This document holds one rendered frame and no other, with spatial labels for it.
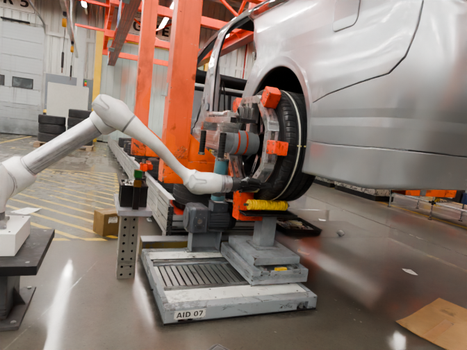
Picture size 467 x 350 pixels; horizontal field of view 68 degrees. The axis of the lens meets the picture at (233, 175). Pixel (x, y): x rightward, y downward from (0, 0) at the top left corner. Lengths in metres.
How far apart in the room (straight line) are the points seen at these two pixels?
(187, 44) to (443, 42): 1.52
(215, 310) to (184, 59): 1.53
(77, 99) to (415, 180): 12.09
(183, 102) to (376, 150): 1.36
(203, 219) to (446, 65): 1.55
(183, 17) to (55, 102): 10.74
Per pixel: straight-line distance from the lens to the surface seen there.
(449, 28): 1.42
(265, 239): 2.15
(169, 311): 1.70
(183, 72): 2.36
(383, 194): 6.79
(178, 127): 2.33
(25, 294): 2.03
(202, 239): 2.47
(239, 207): 2.02
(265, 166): 1.79
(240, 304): 1.81
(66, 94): 12.92
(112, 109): 1.65
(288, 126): 1.80
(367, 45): 1.53
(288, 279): 2.08
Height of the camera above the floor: 0.89
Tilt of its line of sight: 7 degrees down
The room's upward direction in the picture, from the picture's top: 6 degrees clockwise
